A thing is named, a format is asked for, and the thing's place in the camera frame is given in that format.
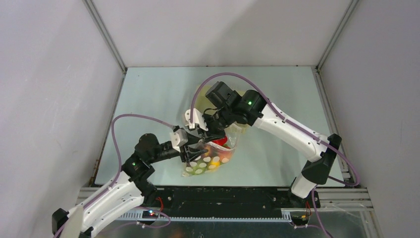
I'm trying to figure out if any red bell pepper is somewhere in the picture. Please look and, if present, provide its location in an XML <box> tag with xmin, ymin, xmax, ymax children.
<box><xmin>212</xmin><ymin>136</ymin><xmax>229</xmax><ymax>148</ymax></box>

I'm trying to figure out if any clear zip top bag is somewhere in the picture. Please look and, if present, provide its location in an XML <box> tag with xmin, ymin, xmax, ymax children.
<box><xmin>182</xmin><ymin>125</ymin><xmax>242</xmax><ymax>177</ymax></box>

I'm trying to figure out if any orange peach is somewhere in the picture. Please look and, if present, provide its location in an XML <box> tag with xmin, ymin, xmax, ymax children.
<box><xmin>214</xmin><ymin>150</ymin><xmax>234</xmax><ymax>164</ymax></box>

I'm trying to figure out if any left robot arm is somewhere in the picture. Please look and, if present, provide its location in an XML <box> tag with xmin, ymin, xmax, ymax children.
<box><xmin>52</xmin><ymin>130</ymin><xmax>208</xmax><ymax>238</ymax></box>

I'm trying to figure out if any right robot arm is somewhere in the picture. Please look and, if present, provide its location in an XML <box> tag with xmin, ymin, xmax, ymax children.
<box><xmin>185</xmin><ymin>81</ymin><xmax>342</xmax><ymax>207</ymax></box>

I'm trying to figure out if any cream perforated plastic basket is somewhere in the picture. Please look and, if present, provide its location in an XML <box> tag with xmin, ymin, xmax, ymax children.
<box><xmin>194</xmin><ymin>85</ymin><xmax>249</xmax><ymax>134</ymax></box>

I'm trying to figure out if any small circuit board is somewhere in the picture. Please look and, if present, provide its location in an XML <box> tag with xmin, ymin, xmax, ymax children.
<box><xmin>142</xmin><ymin>210</ymin><xmax>159</xmax><ymax>219</ymax></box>

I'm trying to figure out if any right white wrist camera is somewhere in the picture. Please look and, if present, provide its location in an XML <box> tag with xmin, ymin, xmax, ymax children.
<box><xmin>184</xmin><ymin>108</ymin><xmax>208</xmax><ymax>131</ymax></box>

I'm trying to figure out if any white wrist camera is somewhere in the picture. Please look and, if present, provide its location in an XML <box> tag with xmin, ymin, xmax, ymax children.
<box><xmin>169</xmin><ymin>126</ymin><xmax>188</xmax><ymax>152</ymax></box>
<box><xmin>184</xmin><ymin>108</ymin><xmax>208</xmax><ymax>131</ymax></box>

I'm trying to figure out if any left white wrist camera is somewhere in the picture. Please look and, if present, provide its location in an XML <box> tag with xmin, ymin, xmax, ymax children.
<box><xmin>169</xmin><ymin>126</ymin><xmax>188</xmax><ymax>152</ymax></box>

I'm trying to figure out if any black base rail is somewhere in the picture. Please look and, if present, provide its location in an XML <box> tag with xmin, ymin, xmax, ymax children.
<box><xmin>143</xmin><ymin>186</ymin><xmax>320</xmax><ymax>219</ymax></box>

